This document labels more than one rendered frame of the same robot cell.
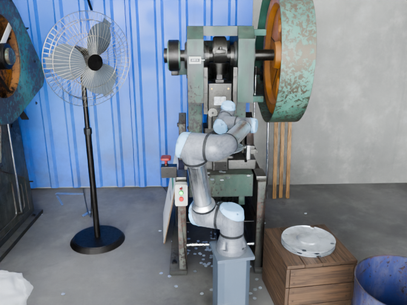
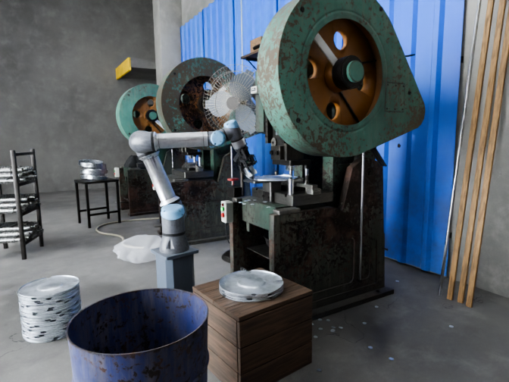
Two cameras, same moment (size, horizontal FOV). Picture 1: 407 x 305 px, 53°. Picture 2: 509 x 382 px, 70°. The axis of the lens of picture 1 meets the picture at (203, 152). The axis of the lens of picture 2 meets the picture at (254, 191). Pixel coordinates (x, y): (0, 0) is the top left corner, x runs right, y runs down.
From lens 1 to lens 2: 2.38 m
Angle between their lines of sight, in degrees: 60
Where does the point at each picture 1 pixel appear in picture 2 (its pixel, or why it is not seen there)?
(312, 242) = (241, 284)
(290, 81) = (266, 95)
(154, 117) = not seen: hidden behind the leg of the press
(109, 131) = not seen: hidden behind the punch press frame
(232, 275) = (159, 269)
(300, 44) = (269, 50)
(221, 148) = (132, 139)
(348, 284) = (234, 347)
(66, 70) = (217, 110)
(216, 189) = (255, 217)
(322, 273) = (213, 313)
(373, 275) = (196, 322)
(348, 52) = not seen: outside the picture
